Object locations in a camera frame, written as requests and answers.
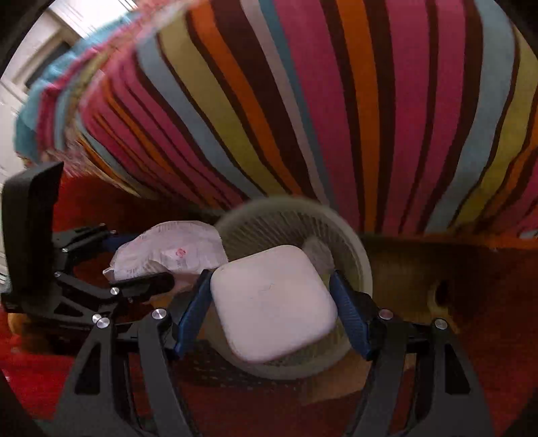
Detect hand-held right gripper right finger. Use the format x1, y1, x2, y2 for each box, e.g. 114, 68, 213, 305
330, 271, 497, 437

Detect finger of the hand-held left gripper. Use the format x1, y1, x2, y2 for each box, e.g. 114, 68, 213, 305
50, 225, 137, 270
4, 271, 175, 328

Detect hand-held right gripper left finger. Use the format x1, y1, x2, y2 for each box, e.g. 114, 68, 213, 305
48, 269, 213, 437

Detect white plastic packet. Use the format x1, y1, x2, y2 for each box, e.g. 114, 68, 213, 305
103, 221, 228, 290

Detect grey mesh waste basket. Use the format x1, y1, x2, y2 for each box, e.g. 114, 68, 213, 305
204, 197, 374, 381

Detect dark star patterned clothing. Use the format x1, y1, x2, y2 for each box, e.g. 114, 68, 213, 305
168, 338, 307, 396

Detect beige slipper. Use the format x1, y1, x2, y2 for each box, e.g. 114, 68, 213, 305
424, 277, 457, 314

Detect pink teal patterned quilt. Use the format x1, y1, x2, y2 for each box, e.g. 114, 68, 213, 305
14, 17, 127, 164

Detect red shaggy rug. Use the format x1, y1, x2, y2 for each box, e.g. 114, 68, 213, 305
0, 172, 538, 437

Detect colourful striped blanket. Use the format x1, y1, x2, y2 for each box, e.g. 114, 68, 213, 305
14, 0, 538, 236

